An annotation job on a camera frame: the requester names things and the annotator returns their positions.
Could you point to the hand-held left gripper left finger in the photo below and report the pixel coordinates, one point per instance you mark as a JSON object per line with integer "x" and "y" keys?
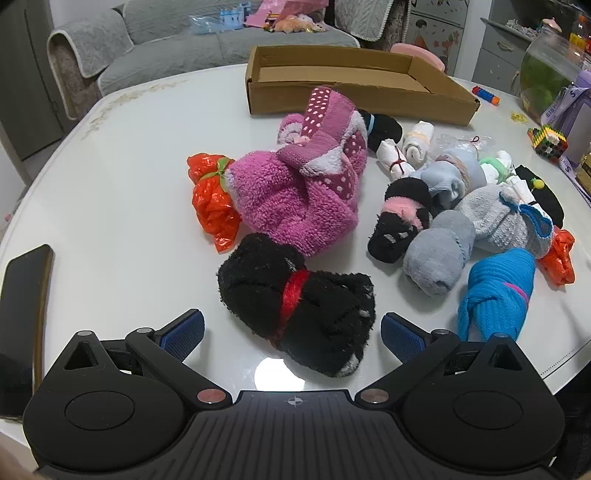
{"x": 184, "y": 336}

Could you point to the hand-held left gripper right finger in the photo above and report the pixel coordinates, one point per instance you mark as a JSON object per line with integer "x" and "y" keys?
{"x": 404, "y": 338}

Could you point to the black fuzzy sock bundle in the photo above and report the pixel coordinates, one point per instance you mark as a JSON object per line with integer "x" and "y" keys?
{"x": 258, "y": 286}

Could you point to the bright blue sock bundle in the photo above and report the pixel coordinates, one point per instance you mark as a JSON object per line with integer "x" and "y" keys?
{"x": 494, "y": 290}

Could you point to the black sock bundle pink band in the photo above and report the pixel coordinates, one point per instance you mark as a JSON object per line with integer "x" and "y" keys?
{"x": 392, "y": 235}

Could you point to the orange plastic bag green tie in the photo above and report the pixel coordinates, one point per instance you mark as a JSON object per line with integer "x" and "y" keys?
{"x": 210, "y": 203}

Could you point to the light grey knitted sock bundle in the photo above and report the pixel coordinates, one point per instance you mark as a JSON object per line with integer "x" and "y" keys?
{"x": 496, "y": 217}

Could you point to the pink fuzzy sock bundle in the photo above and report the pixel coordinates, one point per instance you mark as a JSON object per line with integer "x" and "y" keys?
{"x": 286, "y": 203}

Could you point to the light blue sock bundle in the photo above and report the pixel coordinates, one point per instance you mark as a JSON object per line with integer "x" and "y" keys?
{"x": 455, "y": 177}

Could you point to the white sock roll red tie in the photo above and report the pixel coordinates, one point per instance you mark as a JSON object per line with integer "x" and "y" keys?
{"x": 392, "y": 159}

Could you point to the green white sock bundle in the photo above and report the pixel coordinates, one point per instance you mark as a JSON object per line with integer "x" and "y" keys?
{"x": 496, "y": 166}

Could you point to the black sock yellow dot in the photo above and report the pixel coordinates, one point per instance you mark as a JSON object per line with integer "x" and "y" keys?
{"x": 549, "y": 203}

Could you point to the black sock bundle blue band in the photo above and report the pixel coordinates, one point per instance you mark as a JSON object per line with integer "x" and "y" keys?
{"x": 385, "y": 129}

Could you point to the brown cardboard box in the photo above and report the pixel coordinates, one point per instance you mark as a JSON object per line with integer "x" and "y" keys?
{"x": 286, "y": 98}

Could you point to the white desktop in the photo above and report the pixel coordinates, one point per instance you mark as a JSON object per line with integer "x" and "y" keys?
{"x": 115, "y": 184}

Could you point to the black smartphone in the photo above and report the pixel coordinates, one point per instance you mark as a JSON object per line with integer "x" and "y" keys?
{"x": 23, "y": 314}

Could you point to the colourful building block toy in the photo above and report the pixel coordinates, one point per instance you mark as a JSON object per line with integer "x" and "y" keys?
{"x": 549, "y": 145}

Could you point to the yellow box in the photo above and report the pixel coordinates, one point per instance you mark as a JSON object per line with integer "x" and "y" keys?
{"x": 584, "y": 166}

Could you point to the yellow wrapper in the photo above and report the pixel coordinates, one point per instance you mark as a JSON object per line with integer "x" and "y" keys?
{"x": 519, "y": 117}

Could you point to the blue orange toy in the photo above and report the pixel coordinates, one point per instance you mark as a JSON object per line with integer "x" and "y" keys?
{"x": 487, "y": 93}

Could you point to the grey sofa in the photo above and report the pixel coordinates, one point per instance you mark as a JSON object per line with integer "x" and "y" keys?
{"x": 161, "y": 60}

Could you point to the pink stool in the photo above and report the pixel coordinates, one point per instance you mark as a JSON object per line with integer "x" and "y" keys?
{"x": 425, "y": 54}

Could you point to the purple bag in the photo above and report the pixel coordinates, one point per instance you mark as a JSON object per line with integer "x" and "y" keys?
{"x": 579, "y": 106}

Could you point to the grey drawer cabinet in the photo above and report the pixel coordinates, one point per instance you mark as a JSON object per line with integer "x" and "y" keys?
{"x": 498, "y": 55}

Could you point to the glass fish bowl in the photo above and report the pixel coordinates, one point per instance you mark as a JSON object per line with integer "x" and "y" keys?
{"x": 545, "y": 74}

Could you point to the grey cabinet with stickers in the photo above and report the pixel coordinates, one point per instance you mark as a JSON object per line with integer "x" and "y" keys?
{"x": 434, "y": 27}

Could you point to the dark door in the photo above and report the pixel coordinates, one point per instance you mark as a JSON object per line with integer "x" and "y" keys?
{"x": 23, "y": 69}

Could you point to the plush toys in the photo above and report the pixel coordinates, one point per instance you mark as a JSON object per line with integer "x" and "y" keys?
{"x": 288, "y": 24}

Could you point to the pink plastic bag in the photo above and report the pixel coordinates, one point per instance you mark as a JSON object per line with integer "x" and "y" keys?
{"x": 286, "y": 8}

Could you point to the orange drink bottle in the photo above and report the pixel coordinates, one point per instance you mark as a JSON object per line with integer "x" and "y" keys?
{"x": 581, "y": 30}

